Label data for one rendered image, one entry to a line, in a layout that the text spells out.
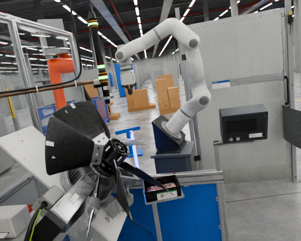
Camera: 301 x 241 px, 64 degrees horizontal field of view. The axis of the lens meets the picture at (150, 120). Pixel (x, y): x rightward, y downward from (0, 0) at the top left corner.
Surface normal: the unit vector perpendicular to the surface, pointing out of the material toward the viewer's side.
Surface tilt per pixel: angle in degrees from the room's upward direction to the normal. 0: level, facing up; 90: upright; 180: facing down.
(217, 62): 90
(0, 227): 90
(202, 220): 90
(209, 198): 90
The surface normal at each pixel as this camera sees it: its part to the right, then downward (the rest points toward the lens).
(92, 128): 0.20, -0.51
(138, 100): 0.04, 0.19
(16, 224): 0.98, -0.11
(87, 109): 0.32, -0.66
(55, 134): 0.79, -0.30
